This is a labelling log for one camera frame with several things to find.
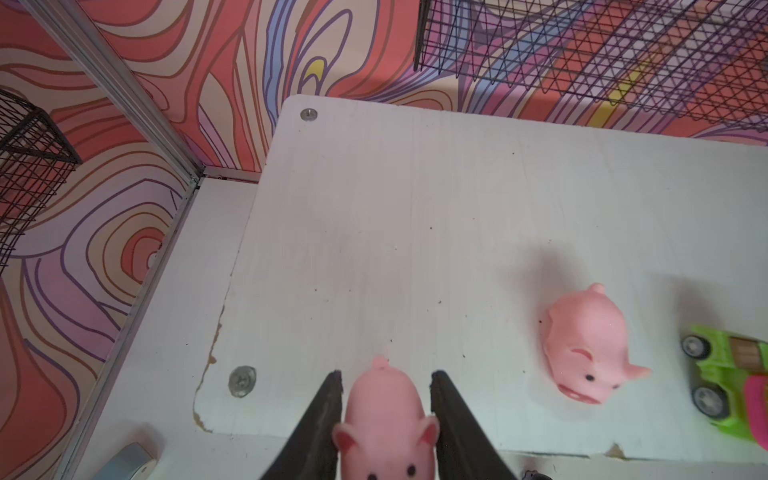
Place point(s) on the grey stapler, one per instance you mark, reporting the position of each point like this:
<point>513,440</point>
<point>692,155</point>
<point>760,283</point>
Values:
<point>133,462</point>

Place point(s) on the white shelf table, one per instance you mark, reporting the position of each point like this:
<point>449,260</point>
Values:
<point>437,240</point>

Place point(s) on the black wire basket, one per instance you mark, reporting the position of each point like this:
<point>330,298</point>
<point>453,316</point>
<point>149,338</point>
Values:
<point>602,63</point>
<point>36,160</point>

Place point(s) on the pink pig toy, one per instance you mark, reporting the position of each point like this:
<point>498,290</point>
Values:
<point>587,346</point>
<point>385,433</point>

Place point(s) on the pink pig toy front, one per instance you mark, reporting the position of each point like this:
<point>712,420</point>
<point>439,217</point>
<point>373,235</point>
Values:
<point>385,433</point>

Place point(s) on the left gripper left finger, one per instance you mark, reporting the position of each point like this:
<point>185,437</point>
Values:
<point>309,453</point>

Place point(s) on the left black wire basket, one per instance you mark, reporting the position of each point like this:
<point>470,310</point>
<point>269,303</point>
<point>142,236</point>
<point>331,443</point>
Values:
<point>36,160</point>

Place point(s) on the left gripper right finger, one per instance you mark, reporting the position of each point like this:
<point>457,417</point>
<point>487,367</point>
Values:
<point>463,451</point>

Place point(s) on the back black wire basket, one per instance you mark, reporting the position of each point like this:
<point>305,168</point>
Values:
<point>602,63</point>

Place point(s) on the pink green toy car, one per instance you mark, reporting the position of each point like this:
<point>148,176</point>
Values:
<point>732,388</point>

